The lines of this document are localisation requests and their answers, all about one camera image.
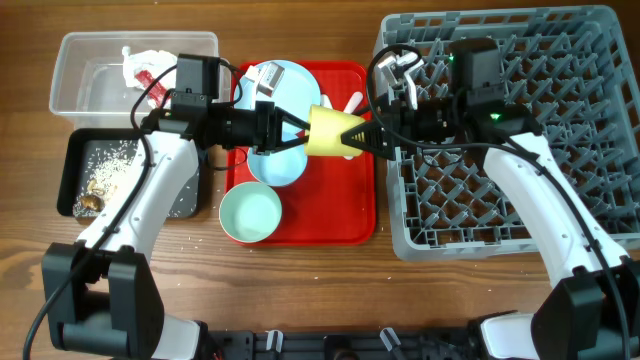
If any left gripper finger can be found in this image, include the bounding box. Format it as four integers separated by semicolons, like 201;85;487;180
272;136;308;152
275;106;310;131

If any light blue plate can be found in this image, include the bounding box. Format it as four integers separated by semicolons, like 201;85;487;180
233;60;321;122

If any yellow plastic cup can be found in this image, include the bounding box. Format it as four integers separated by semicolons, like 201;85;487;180
304;105;365;157

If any blue bowl with food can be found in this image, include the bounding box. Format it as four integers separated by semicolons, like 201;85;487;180
247;146;308;187

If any white plastic fork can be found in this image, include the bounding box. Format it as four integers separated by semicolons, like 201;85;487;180
343;91;364;114

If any red snack wrapper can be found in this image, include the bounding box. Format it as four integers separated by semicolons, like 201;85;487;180
133;69;174;109

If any light green bowl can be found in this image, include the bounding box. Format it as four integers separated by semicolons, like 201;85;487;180
219;182;283;244

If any white tissue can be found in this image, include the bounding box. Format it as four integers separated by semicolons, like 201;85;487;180
121;46;177;89

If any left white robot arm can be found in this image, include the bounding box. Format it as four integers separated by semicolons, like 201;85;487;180
35;54;331;359

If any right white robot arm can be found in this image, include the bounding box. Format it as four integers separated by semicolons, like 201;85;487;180
368;38;639;359

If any black waste tray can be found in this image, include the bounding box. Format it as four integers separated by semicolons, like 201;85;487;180
57;128;200;218

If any grey dishwasher rack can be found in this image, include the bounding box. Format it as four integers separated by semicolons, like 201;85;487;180
376;5;639;264

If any white plastic spoon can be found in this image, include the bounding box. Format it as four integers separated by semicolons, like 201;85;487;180
321;94;333;109

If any red plastic tray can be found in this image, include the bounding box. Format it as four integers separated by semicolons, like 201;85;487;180
224;61;376;247

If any food scraps and rice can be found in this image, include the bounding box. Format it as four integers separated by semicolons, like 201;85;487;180
72;140;138;218

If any clear plastic bin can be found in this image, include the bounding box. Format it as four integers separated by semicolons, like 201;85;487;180
49;31;219;129

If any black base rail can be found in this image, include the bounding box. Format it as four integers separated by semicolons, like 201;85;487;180
195;327;485;360

